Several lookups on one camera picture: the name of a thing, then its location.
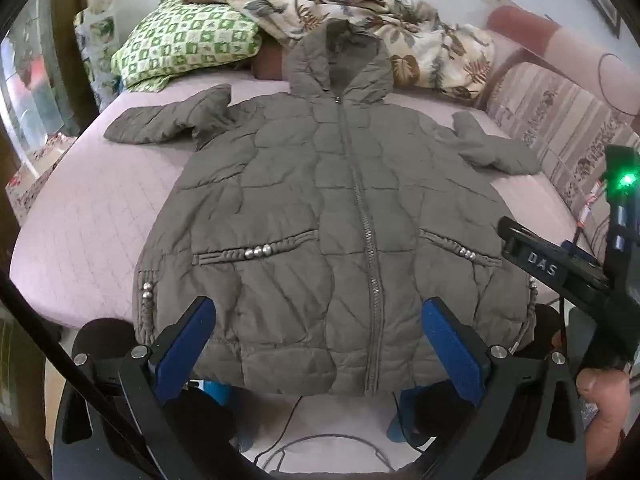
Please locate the grey quilted hooded jacket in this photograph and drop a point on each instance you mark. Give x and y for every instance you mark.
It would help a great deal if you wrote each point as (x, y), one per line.
(300, 185)

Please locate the brown pillow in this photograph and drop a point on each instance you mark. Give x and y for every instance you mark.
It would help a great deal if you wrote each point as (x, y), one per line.
(270, 62)

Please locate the striped sofa backrest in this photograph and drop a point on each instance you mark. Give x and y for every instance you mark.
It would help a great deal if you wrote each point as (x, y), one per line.
(550, 110)

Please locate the floral patterned cloth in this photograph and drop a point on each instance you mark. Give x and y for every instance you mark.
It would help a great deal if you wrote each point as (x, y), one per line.
(40, 175)

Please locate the pink bed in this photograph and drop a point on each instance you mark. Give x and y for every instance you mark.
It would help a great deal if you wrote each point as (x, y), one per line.
(90, 200)

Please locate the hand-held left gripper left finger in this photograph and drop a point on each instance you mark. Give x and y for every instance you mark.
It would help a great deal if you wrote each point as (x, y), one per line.
(184, 347)

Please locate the white green floral cloth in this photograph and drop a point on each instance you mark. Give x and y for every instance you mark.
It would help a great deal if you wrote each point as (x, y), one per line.
(97, 55)

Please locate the beige leaf print blanket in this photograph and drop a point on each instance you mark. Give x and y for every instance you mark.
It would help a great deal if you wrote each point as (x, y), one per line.
(430, 45)

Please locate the person's right hand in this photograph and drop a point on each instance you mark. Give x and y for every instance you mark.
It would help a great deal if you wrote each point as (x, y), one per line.
(602, 395)

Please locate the window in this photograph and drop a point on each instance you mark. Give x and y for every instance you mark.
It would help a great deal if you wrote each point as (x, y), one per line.
(30, 85)

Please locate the green checked pillow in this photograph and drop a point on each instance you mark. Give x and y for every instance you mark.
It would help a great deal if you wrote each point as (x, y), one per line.
(185, 40)

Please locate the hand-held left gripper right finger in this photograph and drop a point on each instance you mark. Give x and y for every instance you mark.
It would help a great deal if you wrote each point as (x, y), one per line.
(452, 350)

